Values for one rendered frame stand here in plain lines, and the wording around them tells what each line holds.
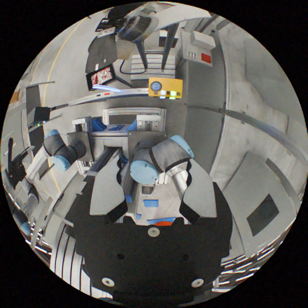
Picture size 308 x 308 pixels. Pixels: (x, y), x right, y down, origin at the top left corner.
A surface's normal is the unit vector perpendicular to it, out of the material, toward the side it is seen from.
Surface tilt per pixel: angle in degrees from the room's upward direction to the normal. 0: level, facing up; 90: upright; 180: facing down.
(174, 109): 0
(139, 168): 7
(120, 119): 0
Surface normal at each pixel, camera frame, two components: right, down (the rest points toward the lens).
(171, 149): -0.34, -0.27
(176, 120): 0.00, 0.48
